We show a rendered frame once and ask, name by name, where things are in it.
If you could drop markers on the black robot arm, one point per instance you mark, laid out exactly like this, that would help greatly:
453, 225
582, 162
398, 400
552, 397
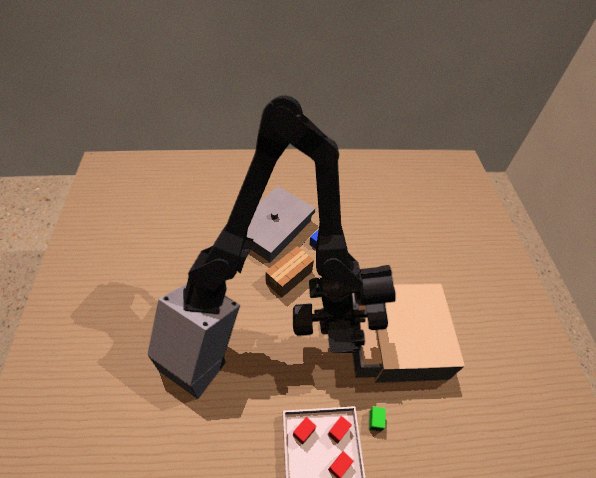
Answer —
278, 128

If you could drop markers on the green block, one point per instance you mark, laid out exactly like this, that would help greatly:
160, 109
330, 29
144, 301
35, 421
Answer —
377, 418

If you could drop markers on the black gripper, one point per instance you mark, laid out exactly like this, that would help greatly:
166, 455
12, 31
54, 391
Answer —
303, 317

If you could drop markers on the blue block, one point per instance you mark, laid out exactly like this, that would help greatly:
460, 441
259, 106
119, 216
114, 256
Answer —
313, 239

